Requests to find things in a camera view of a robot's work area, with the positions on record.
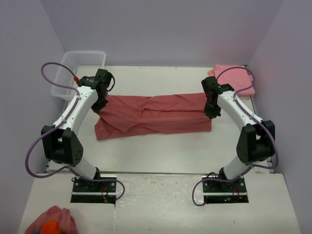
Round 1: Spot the red polo t shirt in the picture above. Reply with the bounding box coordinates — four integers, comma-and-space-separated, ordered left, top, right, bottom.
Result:
95, 93, 212, 141

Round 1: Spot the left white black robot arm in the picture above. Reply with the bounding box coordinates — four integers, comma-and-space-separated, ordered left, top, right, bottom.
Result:
41, 69, 115, 180

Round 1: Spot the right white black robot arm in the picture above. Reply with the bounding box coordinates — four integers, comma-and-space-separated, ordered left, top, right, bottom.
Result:
201, 77, 278, 181

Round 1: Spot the white plastic basket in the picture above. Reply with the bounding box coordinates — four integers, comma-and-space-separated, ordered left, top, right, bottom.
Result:
51, 51, 106, 101

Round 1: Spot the folded pink t shirt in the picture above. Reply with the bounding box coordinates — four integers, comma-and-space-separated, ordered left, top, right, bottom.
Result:
208, 64, 255, 97

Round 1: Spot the crumpled red cloth pile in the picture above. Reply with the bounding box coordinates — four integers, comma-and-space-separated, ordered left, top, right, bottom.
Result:
24, 206, 79, 234

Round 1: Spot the orange blue toy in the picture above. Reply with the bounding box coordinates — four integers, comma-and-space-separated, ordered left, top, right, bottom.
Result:
40, 220, 61, 234

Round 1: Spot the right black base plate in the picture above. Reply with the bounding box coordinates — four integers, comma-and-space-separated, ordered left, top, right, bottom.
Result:
202, 178, 249, 204

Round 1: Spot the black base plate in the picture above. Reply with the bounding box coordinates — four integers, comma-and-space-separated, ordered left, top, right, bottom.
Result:
70, 177, 117, 204
202, 178, 249, 204

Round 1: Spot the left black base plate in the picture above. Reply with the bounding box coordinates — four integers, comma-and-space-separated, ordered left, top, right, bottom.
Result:
70, 177, 117, 204

